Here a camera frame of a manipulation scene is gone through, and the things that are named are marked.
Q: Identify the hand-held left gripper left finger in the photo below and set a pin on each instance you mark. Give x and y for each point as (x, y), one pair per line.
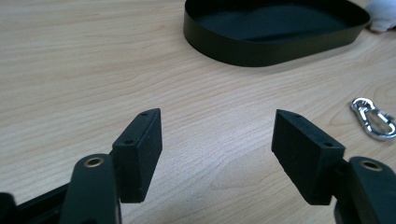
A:
(141, 155)

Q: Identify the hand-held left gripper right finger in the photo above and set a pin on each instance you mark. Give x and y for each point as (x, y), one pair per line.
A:
(302, 155)

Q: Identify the silver metal carabiner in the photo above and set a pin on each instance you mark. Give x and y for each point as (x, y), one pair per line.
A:
(366, 115)

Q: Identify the black oval tray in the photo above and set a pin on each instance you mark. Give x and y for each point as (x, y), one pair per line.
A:
(267, 51)

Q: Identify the white cloth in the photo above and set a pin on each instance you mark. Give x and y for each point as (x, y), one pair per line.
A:
(383, 14)

